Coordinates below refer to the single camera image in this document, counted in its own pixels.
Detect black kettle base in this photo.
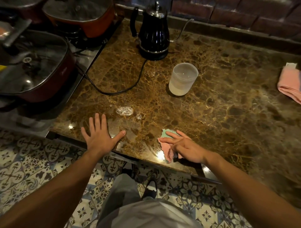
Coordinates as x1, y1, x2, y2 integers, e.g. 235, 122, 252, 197
139, 45, 169, 61

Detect black gooseneck electric kettle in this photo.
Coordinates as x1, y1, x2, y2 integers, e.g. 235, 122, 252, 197
130, 1, 195, 53

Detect pink and green cleaning cloth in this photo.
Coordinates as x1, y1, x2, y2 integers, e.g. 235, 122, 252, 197
157, 129, 184, 164

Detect person's black shoe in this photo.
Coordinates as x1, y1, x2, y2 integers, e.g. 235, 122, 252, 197
142, 180, 158, 200

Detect large red cooking pot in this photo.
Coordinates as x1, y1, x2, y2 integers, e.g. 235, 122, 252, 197
0, 30, 77, 104

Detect person's right hand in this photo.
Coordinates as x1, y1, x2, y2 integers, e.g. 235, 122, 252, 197
159, 130, 210, 164

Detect glass pot lid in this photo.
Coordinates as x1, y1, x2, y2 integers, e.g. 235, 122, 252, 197
0, 30, 69, 95

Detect person's right forearm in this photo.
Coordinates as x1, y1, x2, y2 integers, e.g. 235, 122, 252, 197
203, 151, 301, 228

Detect person's left hand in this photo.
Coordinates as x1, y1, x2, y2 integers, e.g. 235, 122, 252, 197
81, 113, 127, 157

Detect dark red pot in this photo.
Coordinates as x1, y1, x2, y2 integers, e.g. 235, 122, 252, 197
0, 0, 46, 24

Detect large white foam patch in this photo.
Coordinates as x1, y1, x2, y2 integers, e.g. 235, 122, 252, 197
115, 106, 134, 116

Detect steel gas stove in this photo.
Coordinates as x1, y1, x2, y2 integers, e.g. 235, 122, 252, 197
0, 14, 124, 138

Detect translucent plastic cup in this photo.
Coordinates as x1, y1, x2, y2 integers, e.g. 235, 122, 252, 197
168, 63, 199, 96

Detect person's grey trousers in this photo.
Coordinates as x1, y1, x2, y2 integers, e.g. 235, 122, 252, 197
96, 173, 203, 228

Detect folded pink towel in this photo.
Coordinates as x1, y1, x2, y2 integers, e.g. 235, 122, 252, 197
277, 62, 301, 105

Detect red frying pan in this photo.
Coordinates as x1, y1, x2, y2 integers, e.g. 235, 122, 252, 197
42, 0, 116, 39

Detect person's left forearm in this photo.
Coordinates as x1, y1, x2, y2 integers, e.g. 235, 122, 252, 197
0, 150, 107, 228

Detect black power cord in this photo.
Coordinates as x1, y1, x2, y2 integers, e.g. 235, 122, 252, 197
75, 59, 148, 96

